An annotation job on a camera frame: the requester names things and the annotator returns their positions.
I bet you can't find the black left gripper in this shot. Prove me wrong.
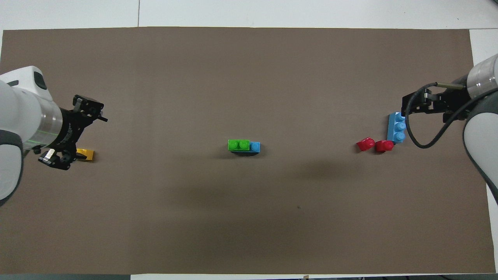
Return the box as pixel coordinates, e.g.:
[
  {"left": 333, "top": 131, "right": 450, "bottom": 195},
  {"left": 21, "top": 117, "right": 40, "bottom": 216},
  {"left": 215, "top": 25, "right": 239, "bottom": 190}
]
[{"left": 38, "top": 95, "right": 109, "bottom": 170}]

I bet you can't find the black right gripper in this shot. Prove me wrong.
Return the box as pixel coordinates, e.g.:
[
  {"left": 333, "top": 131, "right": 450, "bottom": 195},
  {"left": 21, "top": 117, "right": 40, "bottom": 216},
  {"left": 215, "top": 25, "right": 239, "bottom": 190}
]
[{"left": 402, "top": 78, "right": 473, "bottom": 122}]

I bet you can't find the blue three-stud toy brick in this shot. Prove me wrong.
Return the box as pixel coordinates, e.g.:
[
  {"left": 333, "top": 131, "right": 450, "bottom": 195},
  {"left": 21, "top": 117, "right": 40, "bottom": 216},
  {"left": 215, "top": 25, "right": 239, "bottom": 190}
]
[
  {"left": 230, "top": 142, "right": 260, "bottom": 156},
  {"left": 387, "top": 112, "right": 406, "bottom": 144}
]

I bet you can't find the brown table mat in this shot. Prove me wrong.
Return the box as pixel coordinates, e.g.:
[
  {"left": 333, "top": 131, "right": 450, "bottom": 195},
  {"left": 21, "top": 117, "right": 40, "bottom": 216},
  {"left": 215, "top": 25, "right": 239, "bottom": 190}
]
[{"left": 0, "top": 26, "right": 496, "bottom": 276}]

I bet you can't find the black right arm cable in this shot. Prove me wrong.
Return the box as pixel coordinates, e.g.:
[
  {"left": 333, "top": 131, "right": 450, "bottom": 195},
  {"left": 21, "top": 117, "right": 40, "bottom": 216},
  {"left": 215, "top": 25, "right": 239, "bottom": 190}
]
[{"left": 405, "top": 82, "right": 473, "bottom": 149}]

